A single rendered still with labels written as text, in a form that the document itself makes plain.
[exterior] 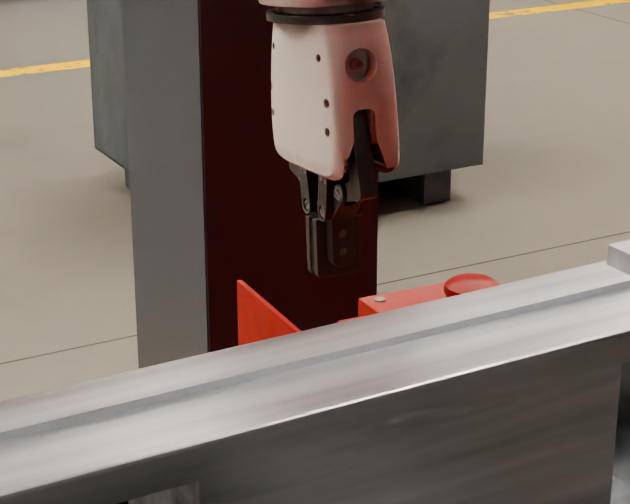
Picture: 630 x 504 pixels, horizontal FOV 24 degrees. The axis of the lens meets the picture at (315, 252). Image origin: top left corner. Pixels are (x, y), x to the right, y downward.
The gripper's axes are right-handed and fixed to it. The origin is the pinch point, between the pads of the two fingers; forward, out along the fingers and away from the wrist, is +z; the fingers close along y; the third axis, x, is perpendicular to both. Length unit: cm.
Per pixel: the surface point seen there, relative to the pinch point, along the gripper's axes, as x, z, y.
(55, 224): -46, 62, 251
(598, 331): 10.2, -8.6, -43.0
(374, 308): -4.7, 6.3, 3.4
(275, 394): 22.8, -8.6, -42.7
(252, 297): 4.9, 3.7, 2.7
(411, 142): -126, 46, 218
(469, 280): -9.5, 3.8, -1.5
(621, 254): 10.2, -11.8, -44.3
